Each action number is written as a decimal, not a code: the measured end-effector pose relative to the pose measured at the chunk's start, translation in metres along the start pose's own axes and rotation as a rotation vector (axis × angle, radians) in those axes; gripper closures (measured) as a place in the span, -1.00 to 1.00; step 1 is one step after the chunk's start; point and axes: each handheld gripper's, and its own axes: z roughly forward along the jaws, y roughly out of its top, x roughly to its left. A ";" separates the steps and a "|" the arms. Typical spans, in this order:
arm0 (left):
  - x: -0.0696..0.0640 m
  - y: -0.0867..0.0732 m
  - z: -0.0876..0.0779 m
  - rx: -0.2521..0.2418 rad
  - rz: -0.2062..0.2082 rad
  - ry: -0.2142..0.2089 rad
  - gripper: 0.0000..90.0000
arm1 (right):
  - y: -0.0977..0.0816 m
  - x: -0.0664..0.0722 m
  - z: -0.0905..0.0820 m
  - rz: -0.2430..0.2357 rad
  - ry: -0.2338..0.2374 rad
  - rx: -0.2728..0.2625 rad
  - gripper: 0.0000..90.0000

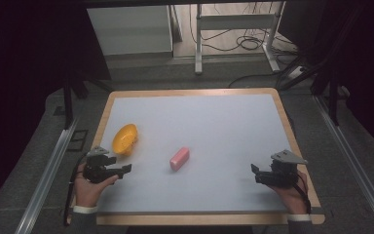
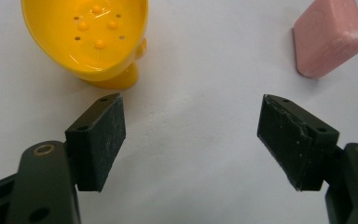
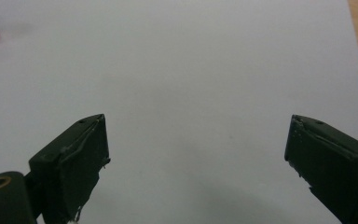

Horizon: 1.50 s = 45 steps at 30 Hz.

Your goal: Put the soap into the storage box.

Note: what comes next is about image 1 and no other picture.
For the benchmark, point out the white power strip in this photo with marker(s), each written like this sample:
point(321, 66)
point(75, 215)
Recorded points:
point(296, 72)

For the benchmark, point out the aluminium rail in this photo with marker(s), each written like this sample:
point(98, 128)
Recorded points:
point(357, 165)
point(47, 177)

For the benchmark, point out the black stand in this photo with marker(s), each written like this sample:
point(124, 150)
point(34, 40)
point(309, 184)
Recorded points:
point(68, 104)
point(332, 97)

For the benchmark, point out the white desk frame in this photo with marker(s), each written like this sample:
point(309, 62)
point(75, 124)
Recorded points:
point(204, 29)

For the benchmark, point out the person's right hand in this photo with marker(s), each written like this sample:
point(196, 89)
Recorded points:
point(291, 197)

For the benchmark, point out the yellow-orange plastic toy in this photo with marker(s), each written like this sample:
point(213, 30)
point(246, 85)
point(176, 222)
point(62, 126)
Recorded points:
point(125, 139)

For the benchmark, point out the grey cabinet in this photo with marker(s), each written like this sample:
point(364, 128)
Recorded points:
point(133, 31)

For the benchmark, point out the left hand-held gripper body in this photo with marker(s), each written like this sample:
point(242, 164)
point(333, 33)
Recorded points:
point(96, 165)

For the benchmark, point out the person's left hand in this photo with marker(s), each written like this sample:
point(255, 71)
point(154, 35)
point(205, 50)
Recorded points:
point(90, 190)

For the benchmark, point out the pink soap bar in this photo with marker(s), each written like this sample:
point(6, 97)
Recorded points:
point(179, 158)

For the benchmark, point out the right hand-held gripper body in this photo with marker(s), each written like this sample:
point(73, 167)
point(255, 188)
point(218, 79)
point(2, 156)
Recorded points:
point(281, 171)

